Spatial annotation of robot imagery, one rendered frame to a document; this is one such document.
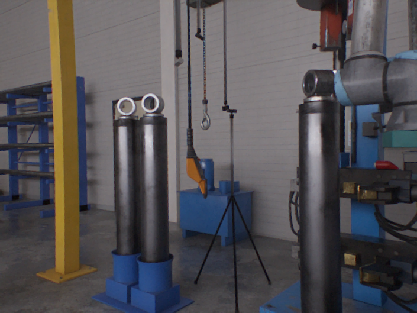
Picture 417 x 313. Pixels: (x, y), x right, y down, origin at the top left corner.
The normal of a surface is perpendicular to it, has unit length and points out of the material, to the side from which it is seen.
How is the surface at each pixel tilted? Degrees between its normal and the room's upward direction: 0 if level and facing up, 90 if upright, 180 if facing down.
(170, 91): 90
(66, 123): 90
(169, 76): 90
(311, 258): 90
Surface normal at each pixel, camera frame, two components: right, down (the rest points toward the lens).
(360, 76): -0.58, -0.18
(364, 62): -0.36, -0.13
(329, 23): 0.09, 0.03
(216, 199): -0.63, 0.03
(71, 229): 0.77, 0.00
